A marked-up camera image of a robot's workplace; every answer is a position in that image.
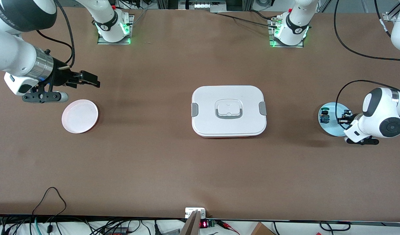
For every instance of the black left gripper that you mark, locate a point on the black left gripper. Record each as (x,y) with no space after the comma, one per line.
(346,117)

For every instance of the aluminium frame rail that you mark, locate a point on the aluminium frame rail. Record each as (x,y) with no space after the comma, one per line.
(387,16)

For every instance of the red LED display module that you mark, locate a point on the red LED display module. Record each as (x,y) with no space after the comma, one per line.
(203,224)

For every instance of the green push-button switch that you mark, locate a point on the green push-button switch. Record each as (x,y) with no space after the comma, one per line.
(324,117)

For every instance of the white metal bracket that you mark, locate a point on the white metal bracket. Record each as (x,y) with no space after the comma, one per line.
(190,211)

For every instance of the red clip lead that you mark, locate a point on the red clip lead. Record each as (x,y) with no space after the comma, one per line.
(226,224)

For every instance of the grey mounting post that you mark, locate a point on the grey mounting post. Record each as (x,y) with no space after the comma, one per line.
(191,227)

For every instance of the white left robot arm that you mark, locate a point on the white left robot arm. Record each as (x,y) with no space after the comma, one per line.
(379,114)

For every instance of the brown cardboard box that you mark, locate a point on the brown cardboard box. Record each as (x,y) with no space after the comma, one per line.
(262,230)

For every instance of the white power strip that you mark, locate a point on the white power strip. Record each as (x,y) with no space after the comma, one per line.
(203,5)

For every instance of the white round plate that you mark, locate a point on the white round plate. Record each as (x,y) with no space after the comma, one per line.
(80,116)

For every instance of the white lunch box grey latches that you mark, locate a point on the white lunch box grey latches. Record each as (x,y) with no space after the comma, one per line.
(206,98)

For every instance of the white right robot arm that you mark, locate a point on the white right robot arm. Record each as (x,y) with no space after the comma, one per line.
(10,52)

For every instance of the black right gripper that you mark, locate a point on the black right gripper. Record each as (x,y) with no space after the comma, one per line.
(60,74)

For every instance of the orange push-button switch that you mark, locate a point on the orange push-button switch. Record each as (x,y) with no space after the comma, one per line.
(346,113)

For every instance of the light blue round plate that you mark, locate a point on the light blue round plate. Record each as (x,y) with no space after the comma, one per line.
(332,126)

